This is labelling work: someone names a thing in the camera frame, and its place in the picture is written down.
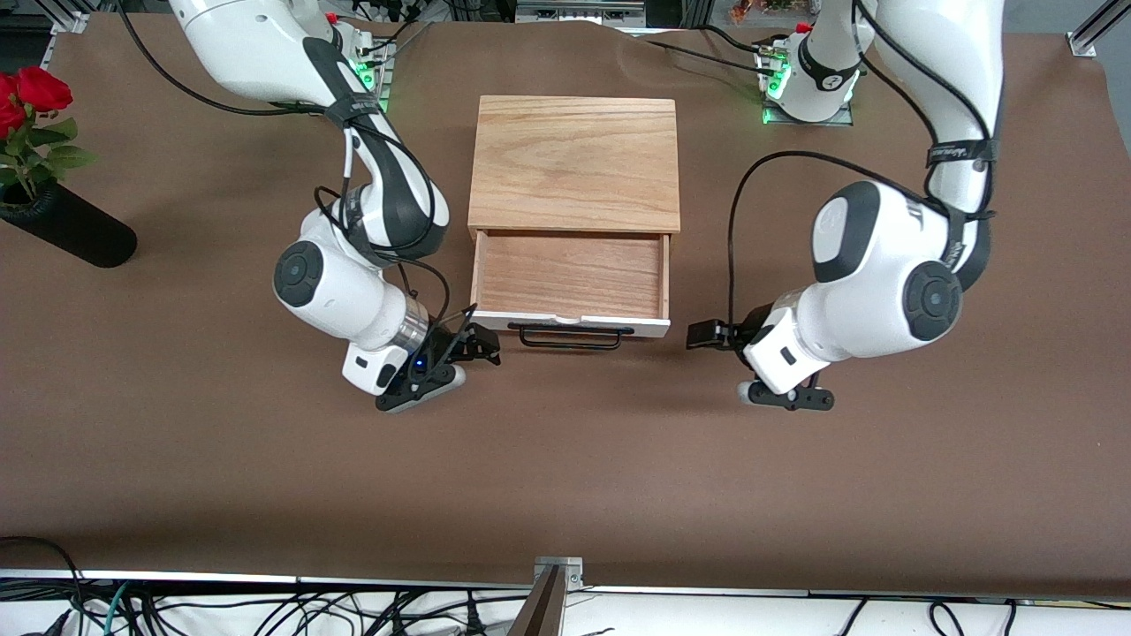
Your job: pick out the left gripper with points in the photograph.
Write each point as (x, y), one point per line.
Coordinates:
(748, 333)

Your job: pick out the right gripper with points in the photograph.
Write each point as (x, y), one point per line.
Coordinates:
(441, 346)

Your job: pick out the white-fronted wooden drawer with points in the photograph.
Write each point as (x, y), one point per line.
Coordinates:
(573, 274)

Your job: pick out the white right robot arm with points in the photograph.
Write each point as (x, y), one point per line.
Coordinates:
(345, 291)

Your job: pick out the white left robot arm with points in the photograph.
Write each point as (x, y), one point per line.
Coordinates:
(884, 265)

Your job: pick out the light wooden drawer cabinet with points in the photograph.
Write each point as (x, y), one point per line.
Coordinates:
(574, 163)

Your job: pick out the brown table cover sheet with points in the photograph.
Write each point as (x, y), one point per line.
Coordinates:
(565, 459)

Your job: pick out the aluminium table edge strip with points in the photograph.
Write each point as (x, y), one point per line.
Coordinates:
(265, 579)

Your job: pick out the black cylindrical vase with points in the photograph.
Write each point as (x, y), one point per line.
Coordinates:
(71, 231)

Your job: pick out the red roses with leaves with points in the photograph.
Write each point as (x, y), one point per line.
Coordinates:
(31, 115)

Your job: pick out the metal bracket with brown post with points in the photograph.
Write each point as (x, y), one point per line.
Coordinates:
(552, 583)

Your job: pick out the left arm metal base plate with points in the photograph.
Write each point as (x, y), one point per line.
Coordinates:
(844, 113)

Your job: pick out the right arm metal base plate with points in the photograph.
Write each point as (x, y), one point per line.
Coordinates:
(375, 75)

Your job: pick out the aluminium frame profile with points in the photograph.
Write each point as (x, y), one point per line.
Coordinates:
(1096, 31)

